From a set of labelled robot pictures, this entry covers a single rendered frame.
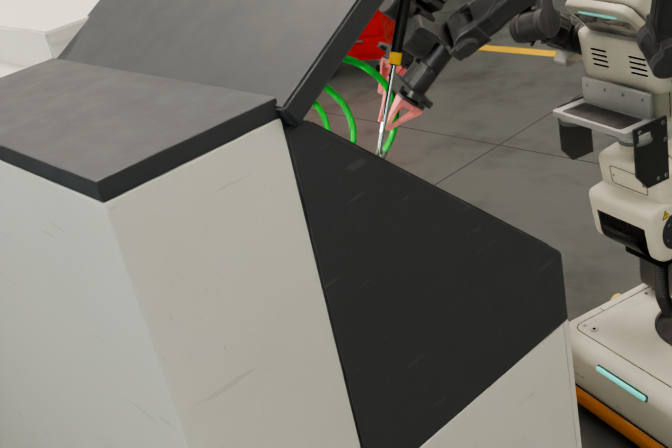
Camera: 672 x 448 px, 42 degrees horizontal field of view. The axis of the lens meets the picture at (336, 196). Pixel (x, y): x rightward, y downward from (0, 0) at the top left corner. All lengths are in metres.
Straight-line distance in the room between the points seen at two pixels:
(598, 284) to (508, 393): 1.72
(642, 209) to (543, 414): 0.61
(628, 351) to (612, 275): 0.90
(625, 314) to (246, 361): 1.71
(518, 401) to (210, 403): 0.76
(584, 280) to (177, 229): 2.51
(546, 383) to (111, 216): 1.08
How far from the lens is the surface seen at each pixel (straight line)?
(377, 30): 6.00
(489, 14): 1.69
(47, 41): 1.78
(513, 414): 1.80
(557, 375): 1.89
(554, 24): 2.22
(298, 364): 1.32
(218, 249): 1.17
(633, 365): 2.57
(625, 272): 3.50
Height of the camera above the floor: 1.85
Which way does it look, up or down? 25 degrees down
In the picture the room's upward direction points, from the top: 13 degrees counter-clockwise
